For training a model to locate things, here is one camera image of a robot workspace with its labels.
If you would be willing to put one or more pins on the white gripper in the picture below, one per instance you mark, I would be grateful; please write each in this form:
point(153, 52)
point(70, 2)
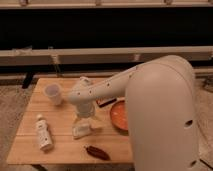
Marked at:
point(85, 110)

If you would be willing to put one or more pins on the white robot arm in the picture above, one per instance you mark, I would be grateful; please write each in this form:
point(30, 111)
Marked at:
point(160, 105)

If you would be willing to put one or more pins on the dark red chili pepper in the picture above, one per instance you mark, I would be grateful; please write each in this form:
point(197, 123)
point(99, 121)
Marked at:
point(97, 153)

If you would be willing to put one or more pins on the orange round plate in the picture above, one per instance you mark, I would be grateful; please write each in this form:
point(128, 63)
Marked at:
point(118, 115)

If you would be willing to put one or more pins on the translucent plastic cup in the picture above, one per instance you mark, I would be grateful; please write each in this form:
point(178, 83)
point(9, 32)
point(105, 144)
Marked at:
point(53, 93)

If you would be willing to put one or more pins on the white plastic bottle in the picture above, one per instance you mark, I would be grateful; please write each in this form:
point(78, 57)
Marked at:
point(45, 141)

